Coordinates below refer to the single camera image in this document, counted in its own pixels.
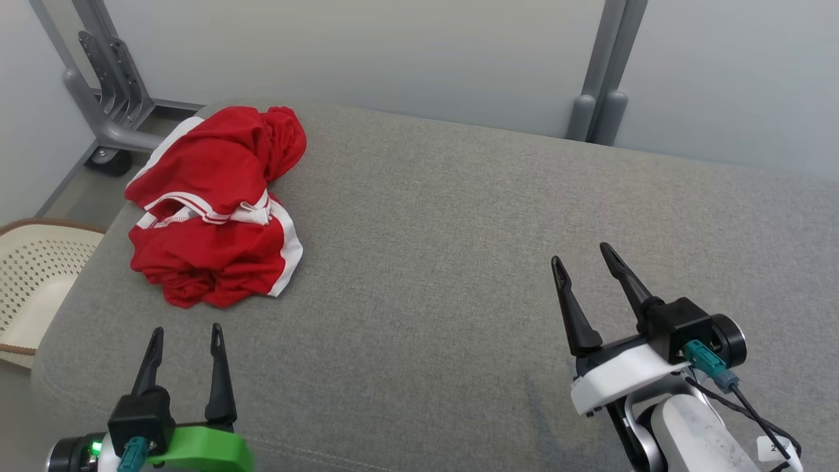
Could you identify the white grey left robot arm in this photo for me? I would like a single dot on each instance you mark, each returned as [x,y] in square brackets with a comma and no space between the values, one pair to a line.
[65,455]

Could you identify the grey fabric sofa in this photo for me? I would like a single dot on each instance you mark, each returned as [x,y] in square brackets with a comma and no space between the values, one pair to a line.
[459,262]

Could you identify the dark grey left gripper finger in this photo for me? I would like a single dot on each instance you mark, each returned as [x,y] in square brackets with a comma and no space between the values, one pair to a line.
[219,387]
[152,367]

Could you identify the cream perforated laundry basket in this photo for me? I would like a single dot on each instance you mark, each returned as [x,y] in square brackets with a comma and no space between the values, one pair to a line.
[33,282]

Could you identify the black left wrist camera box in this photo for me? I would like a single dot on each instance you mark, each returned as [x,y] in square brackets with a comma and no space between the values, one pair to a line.
[141,419]

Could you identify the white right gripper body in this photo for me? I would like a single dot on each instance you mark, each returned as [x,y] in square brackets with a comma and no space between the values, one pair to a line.
[616,380]

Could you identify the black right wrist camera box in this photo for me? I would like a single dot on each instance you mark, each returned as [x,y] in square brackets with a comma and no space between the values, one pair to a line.
[678,328]

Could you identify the red jersey with white trim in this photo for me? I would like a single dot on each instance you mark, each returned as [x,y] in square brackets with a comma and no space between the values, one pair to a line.
[216,151]

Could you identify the red shorts with white stripe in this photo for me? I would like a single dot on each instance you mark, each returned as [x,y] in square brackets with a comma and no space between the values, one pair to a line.
[216,262]

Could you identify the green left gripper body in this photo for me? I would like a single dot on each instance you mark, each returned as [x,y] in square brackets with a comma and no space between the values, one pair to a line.
[203,449]

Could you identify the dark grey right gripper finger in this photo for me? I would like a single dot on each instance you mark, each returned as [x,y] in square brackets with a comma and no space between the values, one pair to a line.
[629,285]
[577,324]

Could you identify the grey double partition post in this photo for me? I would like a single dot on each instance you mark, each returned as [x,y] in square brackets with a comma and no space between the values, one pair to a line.
[609,72]

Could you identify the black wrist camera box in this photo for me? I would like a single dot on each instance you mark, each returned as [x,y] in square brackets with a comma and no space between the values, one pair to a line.
[678,328]
[141,419]

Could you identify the grey metal partition support frame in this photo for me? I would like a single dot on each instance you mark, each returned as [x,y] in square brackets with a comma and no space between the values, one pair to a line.
[108,85]

